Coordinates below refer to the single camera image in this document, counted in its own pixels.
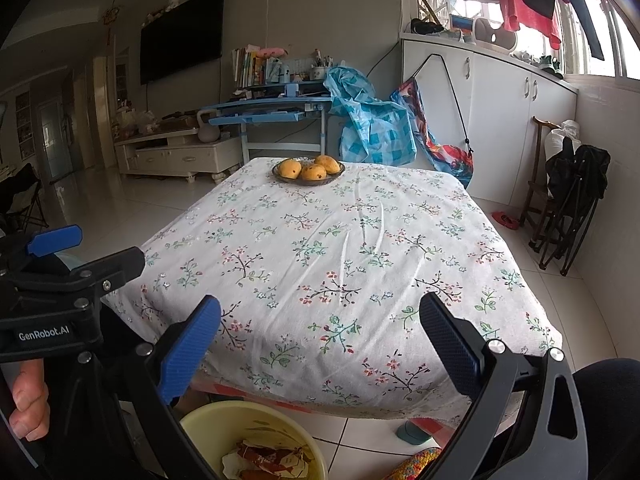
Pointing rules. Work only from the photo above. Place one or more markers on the red slipper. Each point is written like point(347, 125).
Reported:
point(506, 220)

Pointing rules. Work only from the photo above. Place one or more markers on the small teal container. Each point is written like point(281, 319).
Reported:
point(415, 432)

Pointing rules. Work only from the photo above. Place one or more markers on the blue checkered plastic bag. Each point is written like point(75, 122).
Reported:
point(375, 130)

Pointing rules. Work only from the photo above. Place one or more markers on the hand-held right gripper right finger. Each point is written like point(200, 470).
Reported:
point(450, 345)

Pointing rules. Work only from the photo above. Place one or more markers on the red hanging garment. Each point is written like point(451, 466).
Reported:
point(520, 5)

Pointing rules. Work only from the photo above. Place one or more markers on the foil bowl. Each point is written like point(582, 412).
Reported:
point(307, 183)

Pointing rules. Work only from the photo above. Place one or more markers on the white pen holder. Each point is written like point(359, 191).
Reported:
point(317, 72)

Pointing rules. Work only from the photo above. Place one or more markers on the window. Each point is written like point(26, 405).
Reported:
point(620, 45)

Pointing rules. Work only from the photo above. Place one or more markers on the person's left hand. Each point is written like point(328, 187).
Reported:
point(30, 400)

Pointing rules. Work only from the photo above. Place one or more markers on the black folding chair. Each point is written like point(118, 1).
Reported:
point(580, 175)
point(22, 195)

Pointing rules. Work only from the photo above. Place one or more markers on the white bag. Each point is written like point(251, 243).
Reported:
point(557, 140)

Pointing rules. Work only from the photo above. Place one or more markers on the crumpled clear plastic bags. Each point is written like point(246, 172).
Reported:
point(132, 122)

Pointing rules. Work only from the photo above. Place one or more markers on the black television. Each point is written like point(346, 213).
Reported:
point(180, 40)

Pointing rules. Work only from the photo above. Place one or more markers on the white cabinet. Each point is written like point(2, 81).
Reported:
point(500, 120)

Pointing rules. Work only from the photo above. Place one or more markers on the wooden chair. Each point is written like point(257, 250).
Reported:
point(537, 160)

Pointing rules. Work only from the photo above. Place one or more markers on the blue study desk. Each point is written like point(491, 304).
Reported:
point(260, 117)

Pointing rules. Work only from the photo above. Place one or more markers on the colourful crocheted cushion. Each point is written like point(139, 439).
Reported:
point(415, 465)

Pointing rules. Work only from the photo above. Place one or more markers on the pale pink kettlebell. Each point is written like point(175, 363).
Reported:
point(207, 134)

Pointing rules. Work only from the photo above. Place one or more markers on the row of books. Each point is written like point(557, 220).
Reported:
point(247, 67)

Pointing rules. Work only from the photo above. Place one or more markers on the cream television cabinet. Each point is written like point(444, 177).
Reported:
point(175, 157)

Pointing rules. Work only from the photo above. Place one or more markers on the colourful printed bag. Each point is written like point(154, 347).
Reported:
point(450, 160)

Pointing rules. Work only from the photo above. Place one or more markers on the red and silver snack wrapper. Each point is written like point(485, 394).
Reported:
point(270, 457)

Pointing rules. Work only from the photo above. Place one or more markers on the white plush toy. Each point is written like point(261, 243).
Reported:
point(173, 1)

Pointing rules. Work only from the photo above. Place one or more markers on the pair of shoes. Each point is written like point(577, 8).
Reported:
point(550, 66)

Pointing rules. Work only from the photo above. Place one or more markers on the yellow mango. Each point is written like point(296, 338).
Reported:
point(329, 163)
point(313, 173)
point(289, 169)

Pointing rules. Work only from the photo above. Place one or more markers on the picture frame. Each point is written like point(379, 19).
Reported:
point(461, 24)

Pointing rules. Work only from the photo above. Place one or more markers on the pink plush toy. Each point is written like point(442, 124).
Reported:
point(272, 52)

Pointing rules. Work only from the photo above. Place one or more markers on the red wall ornament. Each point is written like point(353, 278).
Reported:
point(112, 16)

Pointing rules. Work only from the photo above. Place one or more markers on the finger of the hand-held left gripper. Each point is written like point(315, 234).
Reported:
point(55, 240)
point(115, 265)

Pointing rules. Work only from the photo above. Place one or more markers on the yellow plastic bucket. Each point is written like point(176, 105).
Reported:
point(210, 420)

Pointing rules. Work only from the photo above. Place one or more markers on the interior door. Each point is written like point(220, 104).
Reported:
point(50, 140)

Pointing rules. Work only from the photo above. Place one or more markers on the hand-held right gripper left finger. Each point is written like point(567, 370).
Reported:
point(192, 345)

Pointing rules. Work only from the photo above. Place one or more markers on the dark bundle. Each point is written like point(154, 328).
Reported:
point(427, 27)

